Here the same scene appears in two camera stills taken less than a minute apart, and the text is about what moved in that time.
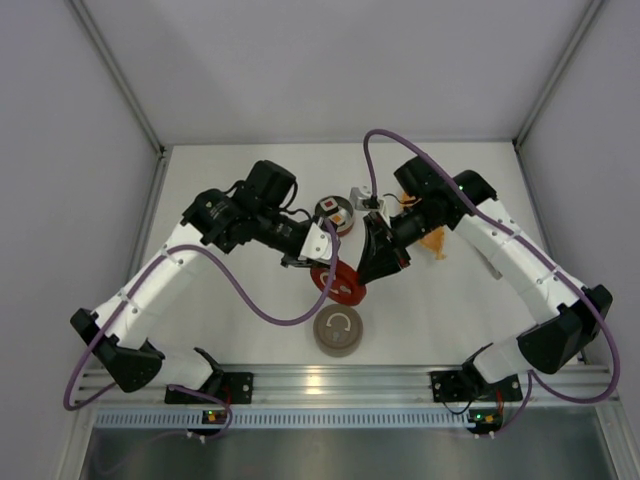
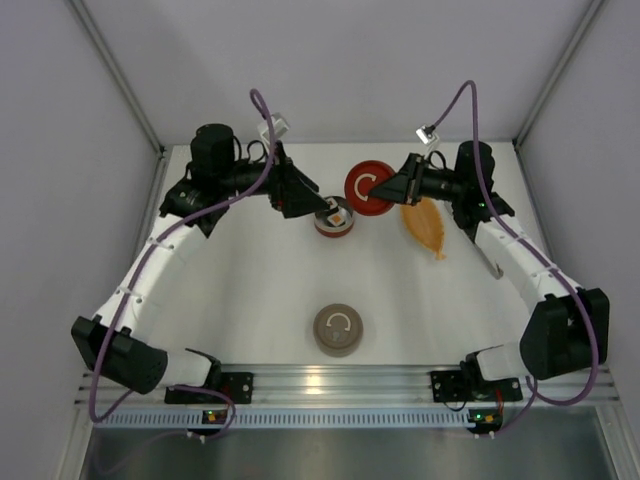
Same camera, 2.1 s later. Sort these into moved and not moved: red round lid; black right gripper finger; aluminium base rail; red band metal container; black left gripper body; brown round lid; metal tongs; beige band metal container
Moved: red round lid; black left gripper body; black right gripper finger
Not moved: red band metal container; beige band metal container; metal tongs; aluminium base rail; brown round lid
